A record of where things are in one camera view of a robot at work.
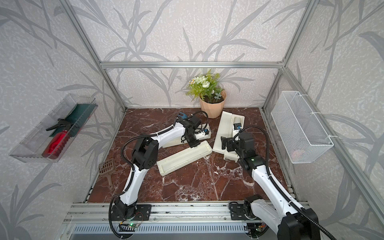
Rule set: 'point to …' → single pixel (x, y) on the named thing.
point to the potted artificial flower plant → (212, 94)
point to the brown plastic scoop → (106, 168)
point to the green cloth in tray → (76, 118)
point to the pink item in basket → (295, 154)
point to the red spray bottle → (55, 145)
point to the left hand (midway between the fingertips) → (196, 144)
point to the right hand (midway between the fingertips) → (229, 135)
